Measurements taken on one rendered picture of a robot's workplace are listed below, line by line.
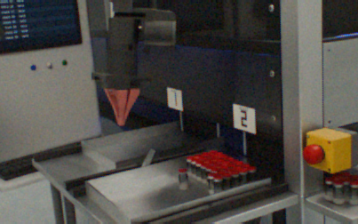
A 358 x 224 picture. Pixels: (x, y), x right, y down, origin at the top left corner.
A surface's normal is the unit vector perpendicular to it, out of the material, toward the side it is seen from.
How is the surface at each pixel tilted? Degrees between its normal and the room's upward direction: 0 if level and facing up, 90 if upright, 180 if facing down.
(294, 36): 90
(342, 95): 90
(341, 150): 90
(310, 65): 90
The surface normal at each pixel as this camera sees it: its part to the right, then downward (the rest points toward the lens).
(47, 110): 0.65, 0.13
